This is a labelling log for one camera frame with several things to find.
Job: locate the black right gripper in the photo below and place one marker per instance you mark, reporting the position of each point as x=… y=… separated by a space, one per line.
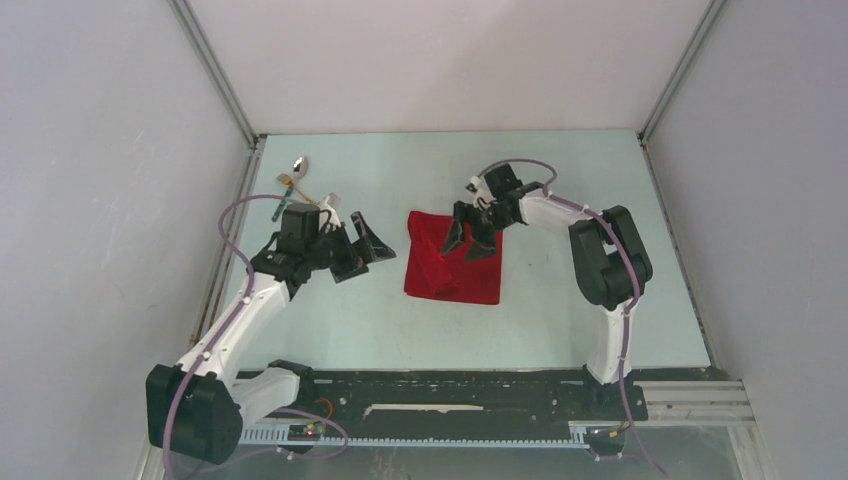
x=482 y=247

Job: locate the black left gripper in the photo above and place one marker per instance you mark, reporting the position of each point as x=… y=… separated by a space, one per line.
x=369 y=250

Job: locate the red satin napkin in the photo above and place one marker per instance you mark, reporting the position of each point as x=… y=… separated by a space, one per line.
x=430 y=275

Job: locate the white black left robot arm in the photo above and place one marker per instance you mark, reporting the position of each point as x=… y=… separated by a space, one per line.
x=196 y=407

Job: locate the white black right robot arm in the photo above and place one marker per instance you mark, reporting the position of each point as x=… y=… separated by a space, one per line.
x=610 y=261

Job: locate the gold fork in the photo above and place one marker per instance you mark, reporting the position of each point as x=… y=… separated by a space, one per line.
x=291 y=184

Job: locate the silver spoon teal handle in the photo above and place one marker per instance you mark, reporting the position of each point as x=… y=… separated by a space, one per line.
x=299 y=170

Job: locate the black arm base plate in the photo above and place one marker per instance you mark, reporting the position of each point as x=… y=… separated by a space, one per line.
x=463 y=425

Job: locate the left aluminium frame post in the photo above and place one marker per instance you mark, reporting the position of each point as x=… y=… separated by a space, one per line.
x=198 y=40

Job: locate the aluminium frame post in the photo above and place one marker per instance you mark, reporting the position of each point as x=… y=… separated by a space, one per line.
x=685 y=62
x=198 y=40

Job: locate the right aluminium frame post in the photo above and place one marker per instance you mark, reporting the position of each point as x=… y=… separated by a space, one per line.
x=685 y=62

